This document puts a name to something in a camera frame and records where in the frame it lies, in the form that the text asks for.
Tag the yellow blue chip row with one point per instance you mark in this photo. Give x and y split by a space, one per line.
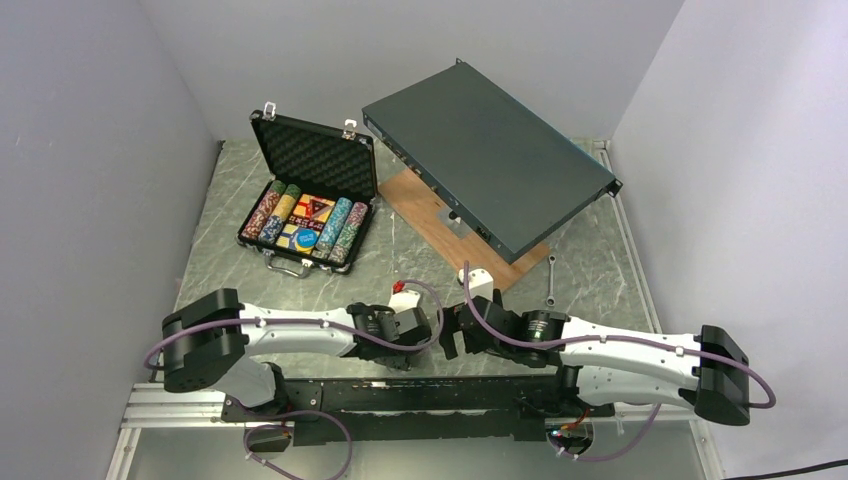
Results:
275 222

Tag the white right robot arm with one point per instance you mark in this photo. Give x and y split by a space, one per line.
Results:
597 365

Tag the small silver wrench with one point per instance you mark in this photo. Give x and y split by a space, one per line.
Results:
550 300

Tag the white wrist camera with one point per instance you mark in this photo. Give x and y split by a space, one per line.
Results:
403 298
477 283

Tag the purple green chip row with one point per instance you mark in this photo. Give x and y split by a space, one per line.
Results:
348 234

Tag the black poker chip case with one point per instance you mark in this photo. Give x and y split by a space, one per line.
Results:
322 160

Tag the upper playing card deck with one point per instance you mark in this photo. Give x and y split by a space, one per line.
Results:
300 211

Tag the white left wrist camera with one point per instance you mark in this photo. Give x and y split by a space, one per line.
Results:
403 298

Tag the lower playing card deck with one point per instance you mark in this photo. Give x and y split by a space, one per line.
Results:
285 238

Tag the blue round button chip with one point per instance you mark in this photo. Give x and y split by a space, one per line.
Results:
305 239

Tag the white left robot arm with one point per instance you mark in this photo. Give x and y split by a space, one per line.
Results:
214 342

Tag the playing card deck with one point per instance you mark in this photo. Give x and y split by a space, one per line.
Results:
285 238
300 211

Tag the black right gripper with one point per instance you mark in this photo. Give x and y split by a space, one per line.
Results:
447 336

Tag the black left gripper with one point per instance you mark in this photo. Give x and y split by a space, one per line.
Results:
401 360

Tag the red triangular token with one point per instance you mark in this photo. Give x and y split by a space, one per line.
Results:
319 210

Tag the dark rack server unit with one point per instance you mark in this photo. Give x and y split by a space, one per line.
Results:
509 175

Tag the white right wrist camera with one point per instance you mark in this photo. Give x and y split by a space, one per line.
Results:
477 283

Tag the teal poker chip row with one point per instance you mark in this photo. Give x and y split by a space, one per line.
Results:
333 227

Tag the wooden board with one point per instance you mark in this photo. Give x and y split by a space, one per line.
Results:
453 239

